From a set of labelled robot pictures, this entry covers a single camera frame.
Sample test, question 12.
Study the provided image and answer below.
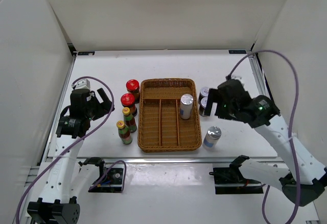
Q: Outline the silver top white can front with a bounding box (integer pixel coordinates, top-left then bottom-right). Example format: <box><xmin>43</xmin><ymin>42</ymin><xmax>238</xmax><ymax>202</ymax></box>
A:
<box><xmin>202</xmin><ymin>126</ymin><xmax>222</xmax><ymax>149</ymax></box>

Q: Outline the purple lid dark jar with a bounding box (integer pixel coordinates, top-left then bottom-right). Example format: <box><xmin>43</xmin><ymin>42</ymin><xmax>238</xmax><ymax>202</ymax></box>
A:
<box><xmin>199</xmin><ymin>97</ymin><xmax>207</xmax><ymax>116</ymax></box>
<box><xmin>198</xmin><ymin>87</ymin><xmax>209</xmax><ymax>104</ymax></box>

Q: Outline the yellow cap sauce bottle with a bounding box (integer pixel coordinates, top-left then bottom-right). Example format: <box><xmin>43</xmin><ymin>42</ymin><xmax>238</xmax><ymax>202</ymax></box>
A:
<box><xmin>122</xmin><ymin>107</ymin><xmax>137</xmax><ymax>133</ymax></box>
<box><xmin>116</xmin><ymin>120</ymin><xmax>132</xmax><ymax>144</ymax></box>

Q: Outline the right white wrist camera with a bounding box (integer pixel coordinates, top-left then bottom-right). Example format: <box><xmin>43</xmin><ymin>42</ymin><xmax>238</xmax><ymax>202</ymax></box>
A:
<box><xmin>226</xmin><ymin>74</ymin><xmax>245</xmax><ymax>86</ymax></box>

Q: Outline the yellow cap sauce bottle front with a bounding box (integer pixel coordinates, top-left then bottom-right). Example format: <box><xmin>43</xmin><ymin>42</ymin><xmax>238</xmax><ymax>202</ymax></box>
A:
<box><xmin>116</xmin><ymin>120</ymin><xmax>132</xmax><ymax>144</ymax></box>

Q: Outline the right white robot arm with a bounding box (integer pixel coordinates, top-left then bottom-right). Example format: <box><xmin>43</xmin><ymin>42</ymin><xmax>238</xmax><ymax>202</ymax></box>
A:
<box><xmin>204</xmin><ymin>79</ymin><xmax>326</xmax><ymax>207</ymax></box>

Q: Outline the red lid sauce jar rear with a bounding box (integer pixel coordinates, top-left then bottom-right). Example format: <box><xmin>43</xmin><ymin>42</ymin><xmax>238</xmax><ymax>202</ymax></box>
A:
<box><xmin>126</xmin><ymin>79</ymin><xmax>140</xmax><ymax>104</ymax></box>

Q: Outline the wicker divided basket tray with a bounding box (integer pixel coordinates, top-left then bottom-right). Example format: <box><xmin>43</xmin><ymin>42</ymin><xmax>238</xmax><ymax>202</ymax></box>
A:
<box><xmin>137</xmin><ymin>78</ymin><xmax>202</xmax><ymax>153</ymax></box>

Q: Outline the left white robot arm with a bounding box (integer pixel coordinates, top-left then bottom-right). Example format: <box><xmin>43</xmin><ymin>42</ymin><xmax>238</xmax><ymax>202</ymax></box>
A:
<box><xmin>27</xmin><ymin>88</ymin><xmax>114</xmax><ymax>223</ymax></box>

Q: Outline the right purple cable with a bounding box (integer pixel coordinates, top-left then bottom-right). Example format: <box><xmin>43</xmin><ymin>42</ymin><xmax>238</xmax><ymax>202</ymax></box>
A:
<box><xmin>228</xmin><ymin>49</ymin><xmax>301</xmax><ymax>224</ymax></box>

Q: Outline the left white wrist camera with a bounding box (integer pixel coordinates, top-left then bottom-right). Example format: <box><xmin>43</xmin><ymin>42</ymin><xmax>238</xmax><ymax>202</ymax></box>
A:
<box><xmin>72</xmin><ymin>79</ymin><xmax>90</xmax><ymax>90</ymax></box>

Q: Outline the red lid sauce jar front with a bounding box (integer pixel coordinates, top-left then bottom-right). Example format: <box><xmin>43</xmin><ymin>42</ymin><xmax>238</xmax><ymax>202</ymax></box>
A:
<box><xmin>121</xmin><ymin>93</ymin><xmax>137</xmax><ymax>116</ymax></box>

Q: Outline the silver white can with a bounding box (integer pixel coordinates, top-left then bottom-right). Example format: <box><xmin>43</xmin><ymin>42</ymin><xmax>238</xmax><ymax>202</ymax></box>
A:
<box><xmin>202</xmin><ymin>126</ymin><xmax>222</xmax><ymax>149</ymax></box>
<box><xmin>180</xmin><ymin>94</ymin><xmax>194</xmax><ymax>119</ymax></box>

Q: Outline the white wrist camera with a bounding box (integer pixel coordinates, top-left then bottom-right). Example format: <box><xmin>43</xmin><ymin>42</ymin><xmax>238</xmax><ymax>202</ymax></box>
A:
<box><xmin>226</xmin><ymin>74</ymin><xmax>245</xmax><ymax>86</ymax></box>
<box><xmin>72</xmin><ymin>79</ymin><xmax>90</xmax><ymax>90</ymax></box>

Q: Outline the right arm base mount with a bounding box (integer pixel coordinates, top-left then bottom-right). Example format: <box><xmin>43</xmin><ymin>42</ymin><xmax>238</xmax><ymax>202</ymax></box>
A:
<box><xmin>209</xmin><ymin>155</ymin><xmax>265</xmax><ymax>195</ymax></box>

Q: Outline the yellow cap sauce bottle rear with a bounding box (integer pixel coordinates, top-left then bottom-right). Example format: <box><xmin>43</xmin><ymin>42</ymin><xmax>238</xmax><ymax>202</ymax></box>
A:
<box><xmin>122</xmin><ymin>107</ymin><xmax>137</xmax><ymax>133</ymax></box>

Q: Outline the purple lid dark jar front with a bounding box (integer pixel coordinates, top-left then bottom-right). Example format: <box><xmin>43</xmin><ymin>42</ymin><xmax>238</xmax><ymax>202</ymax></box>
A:
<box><xmin>199</xmin><ymin>97</ymin><xmax>207</xmax><ymax>116</ymax></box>

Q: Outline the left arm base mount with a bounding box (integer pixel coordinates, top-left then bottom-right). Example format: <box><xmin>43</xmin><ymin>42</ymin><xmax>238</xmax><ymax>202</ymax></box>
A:
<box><xmin>78</xmin><ymin>157</ymin><xmax>127</xmax><ymax>193</ymax></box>

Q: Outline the red lid sauce jar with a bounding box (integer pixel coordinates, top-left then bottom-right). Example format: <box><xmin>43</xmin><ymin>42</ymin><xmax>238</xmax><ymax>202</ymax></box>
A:
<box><xmin>126</xmin><ymin>79</ymin><xmax>140</xmax><ymax>104</ymax></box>
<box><xmin>121</xmin><ymin>93</ymin><xmax>137</xmax><ymax>116</ymax></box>

